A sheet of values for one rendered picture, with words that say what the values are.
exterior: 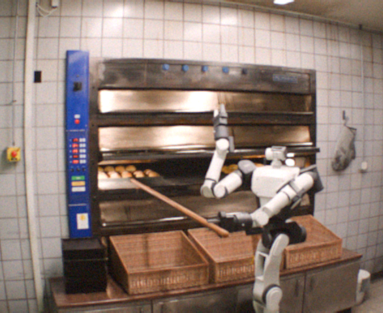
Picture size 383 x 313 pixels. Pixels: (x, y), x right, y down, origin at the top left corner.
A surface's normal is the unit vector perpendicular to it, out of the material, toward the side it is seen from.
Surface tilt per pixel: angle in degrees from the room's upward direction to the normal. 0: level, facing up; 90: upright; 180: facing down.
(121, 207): 70
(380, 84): 90
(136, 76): 94
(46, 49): 90
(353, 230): 90
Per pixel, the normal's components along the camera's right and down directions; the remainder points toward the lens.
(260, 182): -0.57, 0.07
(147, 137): 0.37, -0.25
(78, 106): 0.40, 0.08
